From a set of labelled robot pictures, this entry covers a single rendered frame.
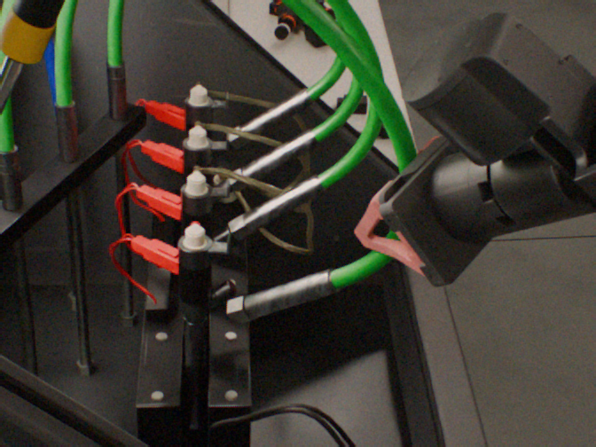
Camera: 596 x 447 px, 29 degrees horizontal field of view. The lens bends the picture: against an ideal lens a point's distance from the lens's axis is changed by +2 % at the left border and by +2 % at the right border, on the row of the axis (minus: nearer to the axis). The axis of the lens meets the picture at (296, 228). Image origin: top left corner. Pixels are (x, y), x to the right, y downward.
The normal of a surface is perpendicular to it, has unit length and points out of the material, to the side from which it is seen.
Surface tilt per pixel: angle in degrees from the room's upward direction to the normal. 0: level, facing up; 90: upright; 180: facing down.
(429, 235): 50
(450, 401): 0
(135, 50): 90
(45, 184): 0
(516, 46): 41
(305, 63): 0
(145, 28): 90
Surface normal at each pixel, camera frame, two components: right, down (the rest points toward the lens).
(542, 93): 0.54, -0.35
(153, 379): 0.05, -0.81
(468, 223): -0.54, 0.69
